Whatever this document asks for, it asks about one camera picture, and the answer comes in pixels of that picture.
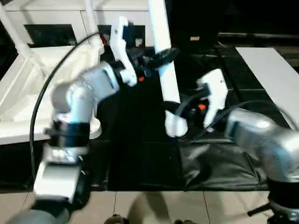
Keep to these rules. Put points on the white plastic table leg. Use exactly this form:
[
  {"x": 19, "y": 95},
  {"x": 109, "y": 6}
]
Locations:
[
  {"x": 92, "y": 23},
  {"x": 16, "y": 30},
  {"x": 163, "y": 35}
]

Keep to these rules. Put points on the white plastic table top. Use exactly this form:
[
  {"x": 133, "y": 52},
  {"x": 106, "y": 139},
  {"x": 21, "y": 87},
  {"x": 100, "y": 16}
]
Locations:
[{"x": 28, "y": 93}]

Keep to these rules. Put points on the small white bottle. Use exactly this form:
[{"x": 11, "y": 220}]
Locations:
[{"x": 139, "y": 41}]

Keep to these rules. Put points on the small tan box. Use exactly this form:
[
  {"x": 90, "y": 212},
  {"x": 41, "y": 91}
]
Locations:
[{"x": 194, "y": 38}]

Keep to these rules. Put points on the black work mat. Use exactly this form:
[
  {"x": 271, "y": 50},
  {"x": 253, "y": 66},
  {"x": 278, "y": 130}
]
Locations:
[{"x": 144, "y": 151}]

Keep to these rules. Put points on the flat white board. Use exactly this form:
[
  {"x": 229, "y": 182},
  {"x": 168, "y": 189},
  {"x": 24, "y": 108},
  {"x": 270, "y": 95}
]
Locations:
[{"x": 273, "y": 77}]

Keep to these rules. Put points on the white cabinet with openings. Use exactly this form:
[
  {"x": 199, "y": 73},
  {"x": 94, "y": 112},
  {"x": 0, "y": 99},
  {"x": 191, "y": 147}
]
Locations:
[{"x": 58, "y": 16}]

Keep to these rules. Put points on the dark right robot foot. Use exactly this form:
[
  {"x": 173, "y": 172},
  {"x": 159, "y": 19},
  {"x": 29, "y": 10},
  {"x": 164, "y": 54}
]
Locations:
[{"x": 183, "y": 221}]

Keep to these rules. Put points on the dark robot foot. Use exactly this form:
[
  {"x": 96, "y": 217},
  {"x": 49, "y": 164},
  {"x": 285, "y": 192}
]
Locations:
[
  {"x": 115, "y": 219},
  {"x": 183, "y": 221}
]

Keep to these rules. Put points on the black folding stand leg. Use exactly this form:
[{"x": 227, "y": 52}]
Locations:
[{"x": 259, "y": 209}]

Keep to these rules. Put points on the dark left robot foot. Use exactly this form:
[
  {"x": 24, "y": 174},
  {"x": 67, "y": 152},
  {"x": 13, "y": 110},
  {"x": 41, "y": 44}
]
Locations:
[{"x": 115, "y": 219}]

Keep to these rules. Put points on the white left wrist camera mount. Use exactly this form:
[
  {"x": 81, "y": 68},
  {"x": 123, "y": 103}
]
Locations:
[{"x": 121, "y": 53}]

